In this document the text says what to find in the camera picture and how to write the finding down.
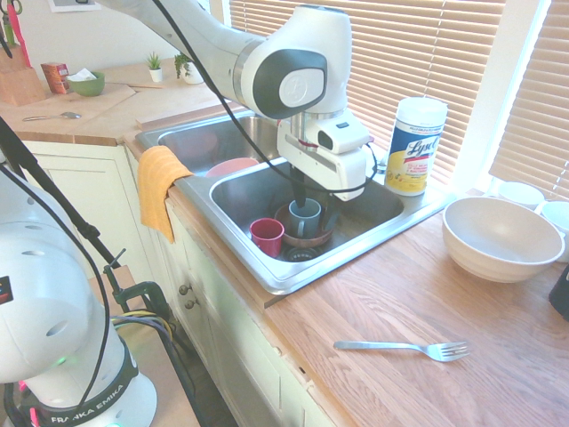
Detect small plant in white pot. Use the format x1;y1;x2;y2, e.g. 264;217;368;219
145;51;164;84

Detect green bowl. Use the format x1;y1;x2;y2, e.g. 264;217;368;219
66;70;107;98

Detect orange dish towel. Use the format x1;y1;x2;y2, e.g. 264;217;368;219
137;145;196;245

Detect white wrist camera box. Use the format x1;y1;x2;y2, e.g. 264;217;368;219
306;109;372;156

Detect narrow wooden window blind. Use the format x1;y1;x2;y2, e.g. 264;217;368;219
487;0;569;191

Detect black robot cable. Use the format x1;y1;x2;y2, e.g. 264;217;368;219
150;0;377;202

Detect cream kitchen cabinet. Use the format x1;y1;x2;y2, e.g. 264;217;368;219
0;139;339;427

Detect silver metal fork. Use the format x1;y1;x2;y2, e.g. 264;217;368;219
333;340;471;364

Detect large cream ceramic bowl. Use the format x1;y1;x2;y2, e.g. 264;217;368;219
441;197;566;285

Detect white paper sheet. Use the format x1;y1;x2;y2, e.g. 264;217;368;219
45;0;104;14

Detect pink plate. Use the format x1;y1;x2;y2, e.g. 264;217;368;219
205;157;260;180

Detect wooden knife block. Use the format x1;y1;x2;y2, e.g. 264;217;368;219
0;43;48;107

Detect green metal clamp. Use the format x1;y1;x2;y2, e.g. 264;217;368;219
103;247;173;328

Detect sink drain strainer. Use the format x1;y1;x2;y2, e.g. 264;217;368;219
281;246;326;264

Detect trailing plant in white pot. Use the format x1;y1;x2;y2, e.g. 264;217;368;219
173;52;205;86

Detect brown wooden bowl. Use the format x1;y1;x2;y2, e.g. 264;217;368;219
274;204;335;249

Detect black object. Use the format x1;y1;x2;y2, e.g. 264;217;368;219
548;263;569;322

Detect stainless steel double sink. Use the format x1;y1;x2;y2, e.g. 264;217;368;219
134;109;458;296

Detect Lysol wipes canister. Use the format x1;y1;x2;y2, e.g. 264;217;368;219
383;97;450;197

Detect grey mug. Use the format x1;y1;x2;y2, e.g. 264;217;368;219
288;198;323;239

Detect wide wooden window blind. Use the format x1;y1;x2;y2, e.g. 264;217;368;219
228;0;509;189

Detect orange cardboard box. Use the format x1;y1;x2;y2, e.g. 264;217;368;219
40;61;71;95

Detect coloured cable bundle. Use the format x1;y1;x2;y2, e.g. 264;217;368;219
108;309;179;343

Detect red plastic cup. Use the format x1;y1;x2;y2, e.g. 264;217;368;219
249;218;286;259

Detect silver metal spoon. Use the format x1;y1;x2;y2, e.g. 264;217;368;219
22;110;83;123

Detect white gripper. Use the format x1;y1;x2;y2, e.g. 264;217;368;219
277;120;370;230

